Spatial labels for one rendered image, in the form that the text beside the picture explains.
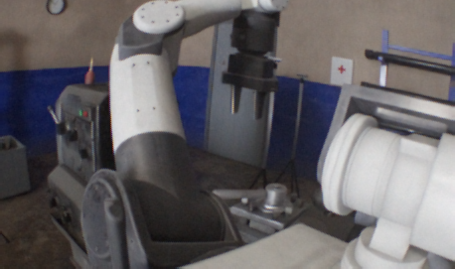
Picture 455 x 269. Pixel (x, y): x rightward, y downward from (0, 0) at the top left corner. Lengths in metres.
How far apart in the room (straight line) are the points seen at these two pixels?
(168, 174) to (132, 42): 0.18
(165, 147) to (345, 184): 0.20
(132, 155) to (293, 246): 0.18
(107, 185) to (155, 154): 0.08
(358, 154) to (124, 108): 0.26
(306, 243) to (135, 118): 0.22
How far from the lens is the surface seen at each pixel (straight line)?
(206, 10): 0.52
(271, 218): 0.80
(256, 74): 0.61
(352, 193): 0.17
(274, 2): 0.59
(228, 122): 4.87
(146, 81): 0.37
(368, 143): 0.17
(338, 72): 3.98
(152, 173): 0.31
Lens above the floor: 1.51
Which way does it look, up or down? 12 degrees down
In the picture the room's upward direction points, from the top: 5 degrees clockwise
